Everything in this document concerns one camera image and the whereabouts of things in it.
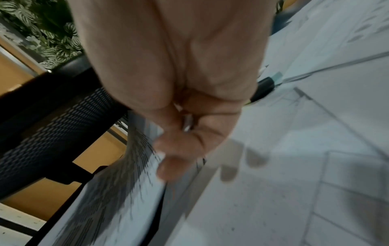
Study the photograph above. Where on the bunch of coloured markers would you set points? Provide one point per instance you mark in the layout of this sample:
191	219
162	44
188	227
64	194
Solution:
264	87

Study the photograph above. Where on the green plant wall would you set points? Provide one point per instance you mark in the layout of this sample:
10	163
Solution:
45	24

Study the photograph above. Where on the black mesh tiered tray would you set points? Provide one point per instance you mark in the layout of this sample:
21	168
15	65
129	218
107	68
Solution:
45	120

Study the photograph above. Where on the printed paper sheet bundle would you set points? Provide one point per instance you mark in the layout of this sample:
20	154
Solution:
273	204

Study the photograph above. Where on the person's right hand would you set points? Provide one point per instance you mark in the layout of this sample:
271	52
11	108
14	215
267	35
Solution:
167	48

